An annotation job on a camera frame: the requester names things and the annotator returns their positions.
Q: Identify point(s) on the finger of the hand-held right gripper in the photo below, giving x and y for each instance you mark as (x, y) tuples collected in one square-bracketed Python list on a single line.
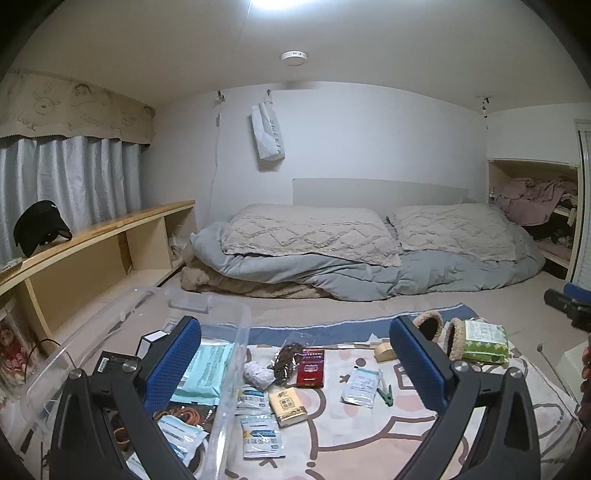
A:
[(576, 290), (556, 300)]

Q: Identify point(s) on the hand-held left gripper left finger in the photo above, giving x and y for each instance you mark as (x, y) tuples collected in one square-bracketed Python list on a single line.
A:
[(173, 364)]

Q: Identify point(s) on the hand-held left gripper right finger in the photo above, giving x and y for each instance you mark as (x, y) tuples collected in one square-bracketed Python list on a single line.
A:
[(415, 364)]

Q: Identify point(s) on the clear plastic bin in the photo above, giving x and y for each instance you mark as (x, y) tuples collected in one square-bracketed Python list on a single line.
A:
[(231, 369)]

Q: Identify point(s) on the silver packet with receipt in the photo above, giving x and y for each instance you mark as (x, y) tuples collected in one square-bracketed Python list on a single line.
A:
[(362, 387)]

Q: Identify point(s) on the red box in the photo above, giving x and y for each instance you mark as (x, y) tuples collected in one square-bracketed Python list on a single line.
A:
[(310, 368)]

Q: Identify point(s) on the yellow tissue pack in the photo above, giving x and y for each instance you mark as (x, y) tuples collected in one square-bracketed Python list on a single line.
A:
[(287, 406)]

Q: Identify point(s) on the white and black box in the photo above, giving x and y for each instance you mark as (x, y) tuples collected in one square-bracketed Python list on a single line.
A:
[(154, 344)]

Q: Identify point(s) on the teal wipes pack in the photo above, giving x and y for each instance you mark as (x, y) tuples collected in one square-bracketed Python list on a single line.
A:
[(205, 374)]

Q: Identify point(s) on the green clothespin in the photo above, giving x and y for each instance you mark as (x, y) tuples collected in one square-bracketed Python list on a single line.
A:
[(385, 396)]

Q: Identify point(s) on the clear plastic lid clip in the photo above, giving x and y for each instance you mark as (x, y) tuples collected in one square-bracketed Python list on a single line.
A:
[(191, 305)]

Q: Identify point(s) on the white low cabinet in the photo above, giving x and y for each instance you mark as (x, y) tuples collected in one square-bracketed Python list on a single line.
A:
[(572, 369)]

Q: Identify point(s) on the white blue sachet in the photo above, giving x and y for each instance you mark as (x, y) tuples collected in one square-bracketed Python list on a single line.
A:
[(180, 436), (253, 400), (261, 436)]

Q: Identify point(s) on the green dotted tissue pack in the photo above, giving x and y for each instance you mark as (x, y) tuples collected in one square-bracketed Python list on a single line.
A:
[(485, 341)]

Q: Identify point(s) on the crumpled white paper ball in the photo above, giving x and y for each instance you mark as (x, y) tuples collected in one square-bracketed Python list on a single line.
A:
[(257, 374)]

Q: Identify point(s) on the printed cartoon blanket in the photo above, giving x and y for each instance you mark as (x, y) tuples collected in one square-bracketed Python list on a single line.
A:
[(351, 429)]

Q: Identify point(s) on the beige fleece blanket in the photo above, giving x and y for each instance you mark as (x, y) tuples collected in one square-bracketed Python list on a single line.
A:
[(221, 284)]

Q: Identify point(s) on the pile of pink clothes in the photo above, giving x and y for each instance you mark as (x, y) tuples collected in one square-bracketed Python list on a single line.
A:
[(535, 196)]

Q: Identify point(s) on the dark foil packet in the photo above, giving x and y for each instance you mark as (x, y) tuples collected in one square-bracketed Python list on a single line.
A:
[(284, 362)]

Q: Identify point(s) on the beige quilted pillow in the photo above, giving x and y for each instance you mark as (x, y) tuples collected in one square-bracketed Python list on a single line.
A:
[(304, 233), (455, 230)]

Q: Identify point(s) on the grey duvet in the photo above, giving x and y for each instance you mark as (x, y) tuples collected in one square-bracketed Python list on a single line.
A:
[(323, 277)]

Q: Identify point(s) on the long wooden shelf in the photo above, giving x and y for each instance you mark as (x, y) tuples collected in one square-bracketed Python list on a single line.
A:
[(92, 258)]

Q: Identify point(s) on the closet shelf niche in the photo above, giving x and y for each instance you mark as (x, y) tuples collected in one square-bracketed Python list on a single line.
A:
[(496, 173)]

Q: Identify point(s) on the doll in clear jar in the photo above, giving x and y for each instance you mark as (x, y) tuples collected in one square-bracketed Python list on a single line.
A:
[(11, 350)]

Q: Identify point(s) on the white headboard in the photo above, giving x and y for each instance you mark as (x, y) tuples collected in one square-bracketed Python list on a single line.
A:
[(369, 191)]

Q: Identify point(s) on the black visor cap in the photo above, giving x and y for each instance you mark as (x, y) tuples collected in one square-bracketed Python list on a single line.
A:
[(39, 228)]

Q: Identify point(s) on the grey curtain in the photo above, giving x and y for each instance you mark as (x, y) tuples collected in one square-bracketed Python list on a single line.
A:
[(69, 184)]

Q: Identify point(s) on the white hanging bag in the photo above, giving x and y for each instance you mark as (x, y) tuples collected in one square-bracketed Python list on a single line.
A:
[(268, 134)]

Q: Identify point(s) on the beige cartoon curtain valance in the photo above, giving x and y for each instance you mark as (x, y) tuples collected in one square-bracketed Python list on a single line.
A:
[(69, 110)]

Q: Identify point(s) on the round smoke detector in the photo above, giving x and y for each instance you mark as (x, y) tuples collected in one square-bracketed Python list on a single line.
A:
[(294, 57)]

